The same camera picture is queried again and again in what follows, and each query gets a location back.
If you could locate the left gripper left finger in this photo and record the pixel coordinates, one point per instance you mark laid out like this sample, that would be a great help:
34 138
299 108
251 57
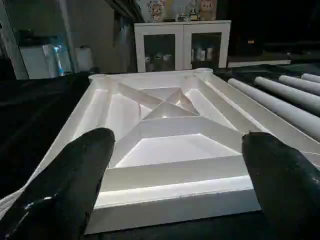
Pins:
60 190

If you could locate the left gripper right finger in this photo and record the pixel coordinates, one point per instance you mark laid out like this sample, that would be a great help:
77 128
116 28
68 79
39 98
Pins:
290 195

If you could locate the white plastic table top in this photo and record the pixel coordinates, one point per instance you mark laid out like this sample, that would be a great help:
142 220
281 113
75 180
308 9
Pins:
170 150

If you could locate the black work mat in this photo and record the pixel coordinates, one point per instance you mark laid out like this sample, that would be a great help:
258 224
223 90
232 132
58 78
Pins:
30 110

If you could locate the white glass-door cabinet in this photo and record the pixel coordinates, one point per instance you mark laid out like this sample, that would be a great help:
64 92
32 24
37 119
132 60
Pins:
182 30

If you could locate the plush toy figure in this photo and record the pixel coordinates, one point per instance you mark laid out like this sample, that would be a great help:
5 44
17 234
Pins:
156 10
208 9

